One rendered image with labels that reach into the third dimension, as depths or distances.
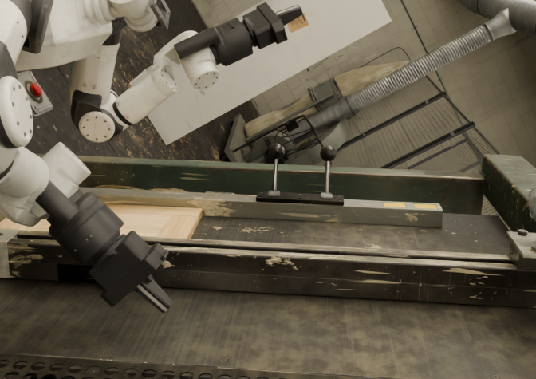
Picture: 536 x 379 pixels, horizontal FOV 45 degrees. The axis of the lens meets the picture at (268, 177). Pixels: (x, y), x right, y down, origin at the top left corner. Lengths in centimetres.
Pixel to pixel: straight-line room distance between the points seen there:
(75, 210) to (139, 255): 11
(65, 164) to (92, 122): 50
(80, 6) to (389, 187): 92
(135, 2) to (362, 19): 405
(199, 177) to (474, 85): 848
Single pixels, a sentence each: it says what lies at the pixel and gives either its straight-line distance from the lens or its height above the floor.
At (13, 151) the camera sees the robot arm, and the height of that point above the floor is 132.
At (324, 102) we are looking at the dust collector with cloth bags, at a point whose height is 115.
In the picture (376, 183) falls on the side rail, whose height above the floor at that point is 160.
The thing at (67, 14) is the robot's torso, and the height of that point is 134.
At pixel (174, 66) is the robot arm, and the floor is 134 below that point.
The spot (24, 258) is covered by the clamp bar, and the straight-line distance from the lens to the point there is 122.
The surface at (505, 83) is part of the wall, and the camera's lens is 1012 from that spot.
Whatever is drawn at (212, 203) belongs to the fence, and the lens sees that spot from 148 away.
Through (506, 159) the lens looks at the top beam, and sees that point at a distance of 175.
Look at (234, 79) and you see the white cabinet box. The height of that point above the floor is 78.
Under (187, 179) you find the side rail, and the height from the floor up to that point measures 117.
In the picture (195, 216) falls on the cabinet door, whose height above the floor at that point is 124.
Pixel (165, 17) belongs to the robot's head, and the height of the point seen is 144.
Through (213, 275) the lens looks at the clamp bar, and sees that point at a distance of 113.
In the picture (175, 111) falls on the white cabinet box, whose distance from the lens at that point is 528.
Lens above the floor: 171
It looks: 12 degrees down
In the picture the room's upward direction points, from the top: 63 degrees clockwise
